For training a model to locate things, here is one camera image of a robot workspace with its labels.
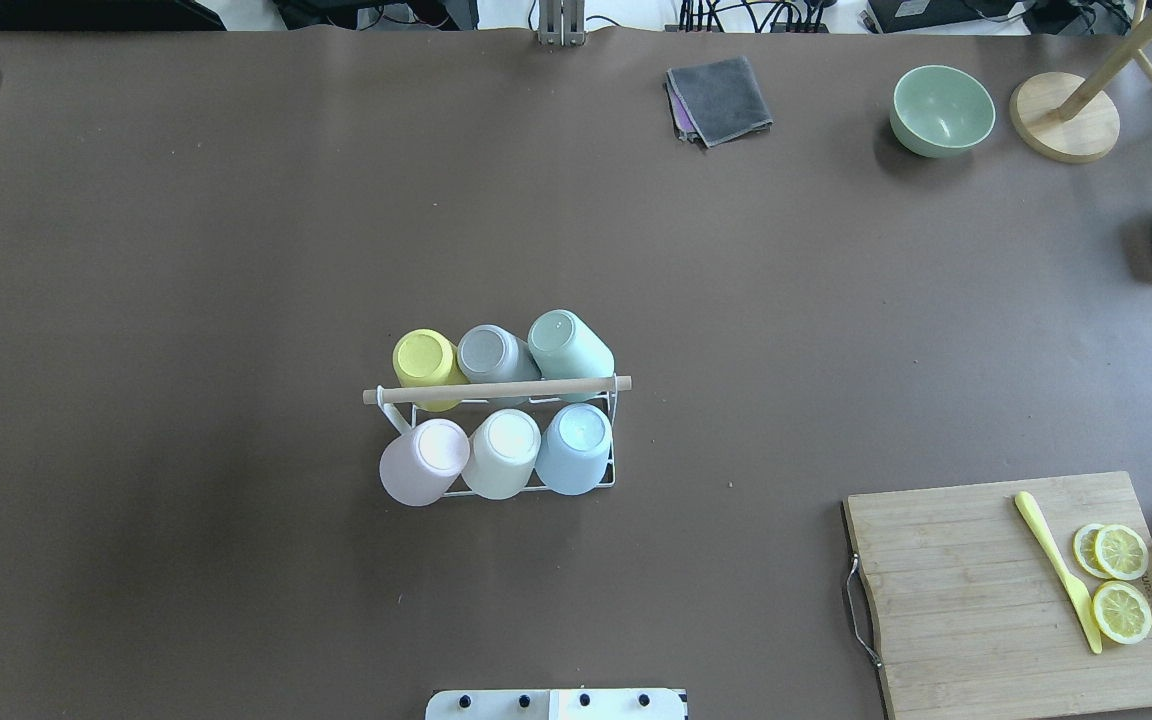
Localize mint green cup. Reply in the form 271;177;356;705
526;309;614;381

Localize pink cup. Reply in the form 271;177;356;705
379;419;470;507

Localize light blue cup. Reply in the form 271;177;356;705
535;404;612;497

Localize grey cup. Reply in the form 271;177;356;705
457;324;541;384

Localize white cream cup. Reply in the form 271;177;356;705
461;409;541;500

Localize yellow cup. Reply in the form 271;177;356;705
392;328;468;388

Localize purple folded cloth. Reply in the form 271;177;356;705
664;82;699;142

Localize grey folded cloth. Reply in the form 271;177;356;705
664;55;774;149

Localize green bowl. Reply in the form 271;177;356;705
890;65;996;159

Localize yellow plastic knife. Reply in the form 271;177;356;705
1014;491;1102;655

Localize bamboo cutting board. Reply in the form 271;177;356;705
844;471;1152;719

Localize lemon slice lower back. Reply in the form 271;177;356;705
1071;523;1111;579

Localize lemon slice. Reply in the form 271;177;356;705
1092;524;1149;582
1091;579;1152;644
1071;523;1111;579

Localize wooden mug tree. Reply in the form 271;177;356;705
1007;10;1152;164

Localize lemon slice lower front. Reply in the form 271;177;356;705
1092;524;1149;582

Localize lemon slice upper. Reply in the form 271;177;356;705
1091;579;1152;644

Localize white wire cup rack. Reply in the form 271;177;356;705
364;376;632;498

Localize aluminium frame post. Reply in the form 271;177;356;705
536;0;588;46

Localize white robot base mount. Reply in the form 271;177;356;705
424;687;689;719

